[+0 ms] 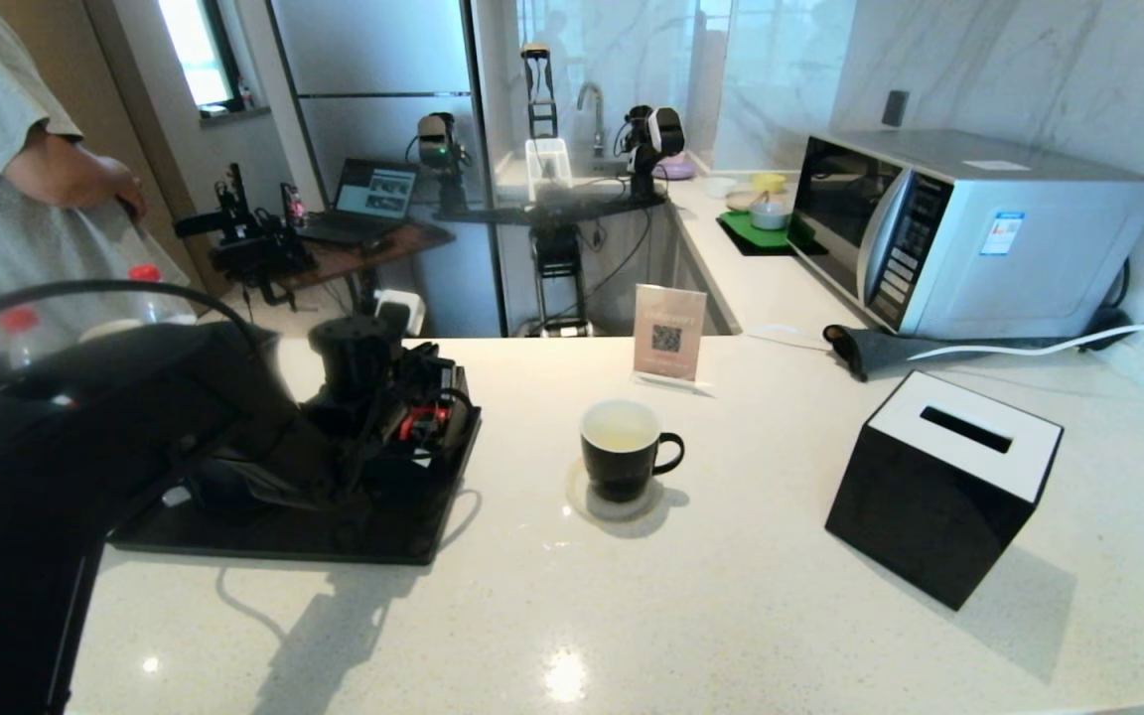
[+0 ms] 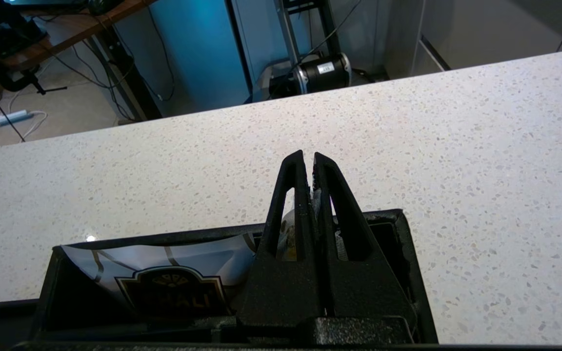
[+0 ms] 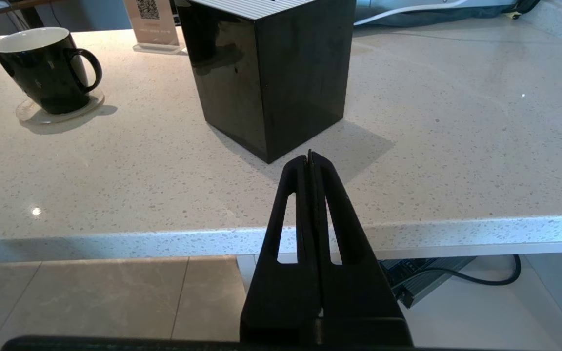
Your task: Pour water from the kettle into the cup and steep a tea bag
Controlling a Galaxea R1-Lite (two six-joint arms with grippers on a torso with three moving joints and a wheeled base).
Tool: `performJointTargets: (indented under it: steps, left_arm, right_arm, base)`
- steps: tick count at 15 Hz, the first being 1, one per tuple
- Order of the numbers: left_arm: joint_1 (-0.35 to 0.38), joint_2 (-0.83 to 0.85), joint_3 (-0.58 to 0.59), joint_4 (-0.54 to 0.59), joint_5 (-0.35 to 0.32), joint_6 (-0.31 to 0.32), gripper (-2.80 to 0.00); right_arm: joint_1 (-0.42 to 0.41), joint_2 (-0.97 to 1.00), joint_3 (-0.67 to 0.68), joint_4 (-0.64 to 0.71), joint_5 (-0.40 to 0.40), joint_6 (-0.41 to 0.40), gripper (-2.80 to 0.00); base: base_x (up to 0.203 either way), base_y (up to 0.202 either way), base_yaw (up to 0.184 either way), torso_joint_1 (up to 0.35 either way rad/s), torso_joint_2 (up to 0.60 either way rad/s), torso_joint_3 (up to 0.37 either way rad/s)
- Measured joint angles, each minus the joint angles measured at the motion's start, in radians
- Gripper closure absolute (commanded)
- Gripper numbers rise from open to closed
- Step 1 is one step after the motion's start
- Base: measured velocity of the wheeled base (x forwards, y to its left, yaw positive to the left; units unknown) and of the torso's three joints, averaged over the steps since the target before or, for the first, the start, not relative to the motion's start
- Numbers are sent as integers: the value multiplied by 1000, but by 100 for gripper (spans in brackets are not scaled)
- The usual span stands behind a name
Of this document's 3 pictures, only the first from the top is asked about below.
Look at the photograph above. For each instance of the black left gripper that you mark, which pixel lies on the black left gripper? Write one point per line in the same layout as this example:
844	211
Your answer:
423	377

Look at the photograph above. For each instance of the black background robot arm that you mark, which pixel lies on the black background robot arm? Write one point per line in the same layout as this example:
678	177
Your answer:
653	139

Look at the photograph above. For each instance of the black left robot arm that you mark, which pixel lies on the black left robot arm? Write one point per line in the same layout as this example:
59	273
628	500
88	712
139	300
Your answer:
85	447

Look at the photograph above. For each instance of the red sachet packet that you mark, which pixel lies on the red sachet packet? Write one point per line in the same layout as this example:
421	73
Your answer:
423	422

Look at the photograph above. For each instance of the black compartment organizer box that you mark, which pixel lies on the black compartment organizer box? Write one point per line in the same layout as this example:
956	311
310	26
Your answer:
433	467

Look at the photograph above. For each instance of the black serving tray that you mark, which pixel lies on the black serving tray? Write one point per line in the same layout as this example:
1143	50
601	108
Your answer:
334	541

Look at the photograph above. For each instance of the brown wooden desk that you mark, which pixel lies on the brown wooden desk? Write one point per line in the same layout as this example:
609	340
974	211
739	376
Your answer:
373	253

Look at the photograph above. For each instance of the black mug white inside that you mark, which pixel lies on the black mug white inside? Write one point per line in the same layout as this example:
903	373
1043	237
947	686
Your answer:
622	472

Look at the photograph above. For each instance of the round translucent coaster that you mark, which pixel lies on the round translucent coaster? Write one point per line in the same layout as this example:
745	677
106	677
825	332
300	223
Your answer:
634	511

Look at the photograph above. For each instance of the open laptop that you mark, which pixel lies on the open laptop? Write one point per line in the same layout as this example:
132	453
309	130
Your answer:
373	194

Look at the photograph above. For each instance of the QR code sign stand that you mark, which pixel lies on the QR code sign stand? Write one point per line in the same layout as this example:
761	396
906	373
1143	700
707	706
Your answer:
669	328

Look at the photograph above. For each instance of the clear water bottle red cap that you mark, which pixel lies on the clear water bottle red cap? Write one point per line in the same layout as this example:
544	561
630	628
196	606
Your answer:
21	333
155	298

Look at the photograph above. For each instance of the black upright stand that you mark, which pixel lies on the black upright stand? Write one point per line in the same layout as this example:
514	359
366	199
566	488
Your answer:
538	99

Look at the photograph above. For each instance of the beige paper cup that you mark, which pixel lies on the beige paper cup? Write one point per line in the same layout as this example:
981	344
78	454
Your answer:
110	326

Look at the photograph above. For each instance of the chrome kitchen faucet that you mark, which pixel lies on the chrome kitchen faucet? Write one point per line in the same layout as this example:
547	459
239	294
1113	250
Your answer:
592	109

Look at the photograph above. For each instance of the silver refrigerator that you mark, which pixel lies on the silver refrigerator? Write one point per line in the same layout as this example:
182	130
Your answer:
383	60

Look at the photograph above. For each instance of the green mat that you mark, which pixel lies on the green mat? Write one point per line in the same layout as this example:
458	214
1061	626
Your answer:
746	231

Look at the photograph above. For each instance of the small white bowl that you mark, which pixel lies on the small white bowl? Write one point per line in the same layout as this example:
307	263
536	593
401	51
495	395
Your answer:
721	185

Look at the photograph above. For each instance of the grey bowl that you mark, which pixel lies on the grey bowl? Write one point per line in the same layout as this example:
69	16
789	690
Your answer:
769	214

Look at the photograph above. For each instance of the yellow bowl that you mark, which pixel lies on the yellow bowl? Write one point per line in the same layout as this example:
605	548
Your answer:
769	181

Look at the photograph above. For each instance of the black tissue box white top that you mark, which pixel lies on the black tissue box white top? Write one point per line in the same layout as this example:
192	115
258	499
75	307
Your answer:
929	516

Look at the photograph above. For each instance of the silver microwave oven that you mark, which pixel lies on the silver microwave oven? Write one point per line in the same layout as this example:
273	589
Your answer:
1029	258

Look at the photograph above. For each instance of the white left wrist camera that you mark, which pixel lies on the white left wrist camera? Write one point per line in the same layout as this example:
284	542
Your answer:
398	310

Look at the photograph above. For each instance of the camera on tripod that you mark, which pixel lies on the camera on tripod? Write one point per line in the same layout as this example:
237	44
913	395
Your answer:
438	139

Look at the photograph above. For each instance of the bright window dark frame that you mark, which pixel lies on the bright window dark frame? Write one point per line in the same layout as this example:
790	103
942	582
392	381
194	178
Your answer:
197	50

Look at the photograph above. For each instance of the dark wall outlet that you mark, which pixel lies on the dark wall outlet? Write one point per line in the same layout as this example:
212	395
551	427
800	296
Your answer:
895	108

